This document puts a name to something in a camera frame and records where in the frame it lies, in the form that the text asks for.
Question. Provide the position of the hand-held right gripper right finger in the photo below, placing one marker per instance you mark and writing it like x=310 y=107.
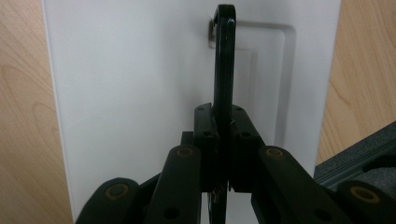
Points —
x=244 y=140

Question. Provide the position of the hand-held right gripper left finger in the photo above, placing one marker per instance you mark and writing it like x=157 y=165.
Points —
x=205 y=140

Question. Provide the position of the white rectangular tray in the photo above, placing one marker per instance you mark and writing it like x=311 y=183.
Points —
x=124 y=93

